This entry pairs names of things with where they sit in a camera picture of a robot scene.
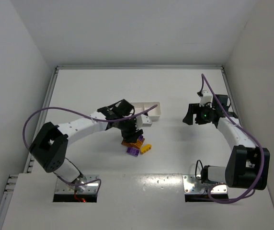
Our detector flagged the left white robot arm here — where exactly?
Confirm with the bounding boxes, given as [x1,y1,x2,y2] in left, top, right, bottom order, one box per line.
[29,99,143,184]

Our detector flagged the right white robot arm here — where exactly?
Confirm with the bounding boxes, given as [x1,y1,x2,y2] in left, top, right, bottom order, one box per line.
[183,91,270,190]

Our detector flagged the brown flat lego brick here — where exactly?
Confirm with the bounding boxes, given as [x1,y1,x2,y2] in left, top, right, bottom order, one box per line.
[121,141,132,147]

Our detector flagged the orange curved lego brick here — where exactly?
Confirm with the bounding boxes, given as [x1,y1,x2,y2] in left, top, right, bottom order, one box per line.
[130,140,144,149]

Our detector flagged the purple lego brick front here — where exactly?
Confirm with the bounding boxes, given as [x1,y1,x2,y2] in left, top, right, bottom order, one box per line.
[126,147,140,157]

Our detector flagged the yellow lego brick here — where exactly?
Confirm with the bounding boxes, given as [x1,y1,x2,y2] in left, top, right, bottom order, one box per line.
[140,144,152,154]

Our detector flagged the white three-compartment tray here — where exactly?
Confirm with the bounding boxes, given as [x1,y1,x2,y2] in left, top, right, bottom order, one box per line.
[131,102,161,122]

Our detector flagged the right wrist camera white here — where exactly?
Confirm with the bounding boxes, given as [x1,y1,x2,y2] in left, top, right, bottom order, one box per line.
[197,90,212,107]

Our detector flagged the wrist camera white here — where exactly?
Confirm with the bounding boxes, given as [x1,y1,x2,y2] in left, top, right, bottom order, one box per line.
[136,114,152,129]
[197,90,212,107]

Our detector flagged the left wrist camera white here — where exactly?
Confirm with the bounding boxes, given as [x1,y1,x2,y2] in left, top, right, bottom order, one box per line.
[136,114,152,129]

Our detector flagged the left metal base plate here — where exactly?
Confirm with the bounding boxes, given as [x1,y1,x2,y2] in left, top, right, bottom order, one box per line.
[53,175,102,203]

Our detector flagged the metal base plate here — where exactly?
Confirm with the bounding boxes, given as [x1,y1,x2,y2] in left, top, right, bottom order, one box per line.
[183,174,228,202]
[53,175,102,203]

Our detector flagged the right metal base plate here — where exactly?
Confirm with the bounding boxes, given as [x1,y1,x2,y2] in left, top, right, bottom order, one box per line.
[183,174,228,202]

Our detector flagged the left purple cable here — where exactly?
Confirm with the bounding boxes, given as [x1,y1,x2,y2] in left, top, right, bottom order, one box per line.
[23,104,159,195]

